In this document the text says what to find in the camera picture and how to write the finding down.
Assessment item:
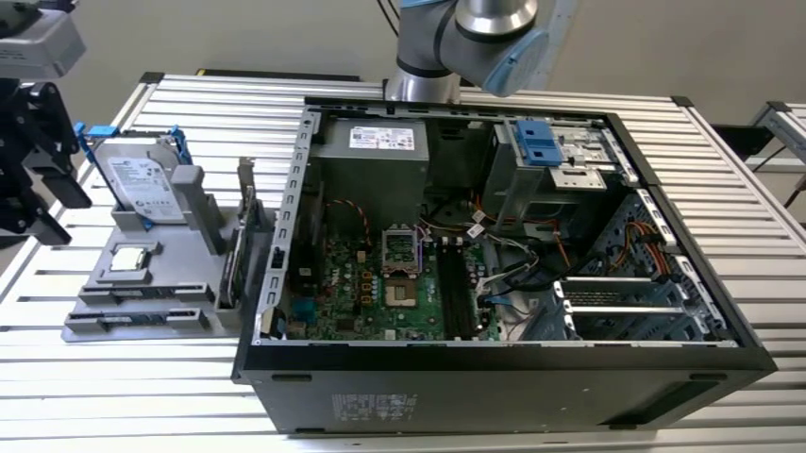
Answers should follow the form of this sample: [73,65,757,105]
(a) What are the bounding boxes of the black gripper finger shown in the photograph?
[22,80,94,209]
[0,195,75,246]

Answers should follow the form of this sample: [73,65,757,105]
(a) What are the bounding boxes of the grey power supply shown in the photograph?
[311,117,434,223]

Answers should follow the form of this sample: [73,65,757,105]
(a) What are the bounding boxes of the black cable bundle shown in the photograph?
[497,244,606,296]

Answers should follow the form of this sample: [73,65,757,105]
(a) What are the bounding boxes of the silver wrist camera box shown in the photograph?
[0,8,89,79]

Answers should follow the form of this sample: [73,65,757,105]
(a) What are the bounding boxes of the black PC case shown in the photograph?
[230,93,780,438]

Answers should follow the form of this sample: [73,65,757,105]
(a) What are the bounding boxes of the graphics card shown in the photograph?
[223,158,266,312]

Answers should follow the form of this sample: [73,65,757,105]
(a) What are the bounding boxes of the CPU socket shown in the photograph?
[385,277,422,309]

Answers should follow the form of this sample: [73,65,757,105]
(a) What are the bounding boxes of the dark blue RAM stick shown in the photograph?
[94,313,178,327]

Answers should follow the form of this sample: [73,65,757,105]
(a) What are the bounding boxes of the red black fan wire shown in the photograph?
[323,197,374,250]

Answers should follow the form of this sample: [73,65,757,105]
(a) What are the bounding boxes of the blue disk bay latch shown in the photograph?
[514,120,564,167]

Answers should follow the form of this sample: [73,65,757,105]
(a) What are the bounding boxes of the metal socket cover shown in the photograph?
[382,220,422,278]

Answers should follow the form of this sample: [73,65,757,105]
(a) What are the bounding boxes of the silver CPU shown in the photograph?
[107,245,153,274]

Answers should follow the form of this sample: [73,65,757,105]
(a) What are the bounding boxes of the orange yellow drive wires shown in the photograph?
[476,195,574,268]

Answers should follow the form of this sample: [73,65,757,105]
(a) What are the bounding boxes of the metal drive cage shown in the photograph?
[482,117,625,237]

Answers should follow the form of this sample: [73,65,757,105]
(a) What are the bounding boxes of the grey parts rack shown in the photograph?
[59,158,279,348]

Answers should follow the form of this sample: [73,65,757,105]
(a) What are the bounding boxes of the perforated metal disk cage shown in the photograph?
[553,276,717,342]

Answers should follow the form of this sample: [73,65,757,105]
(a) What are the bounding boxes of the green motherboard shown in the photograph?
[286,230,505,342]

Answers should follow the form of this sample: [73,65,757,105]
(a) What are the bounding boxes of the hard disk in blue carrier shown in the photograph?
[74,121,194,232]

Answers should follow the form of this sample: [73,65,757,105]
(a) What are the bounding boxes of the orange red power wires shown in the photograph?
[620,220,673,284]

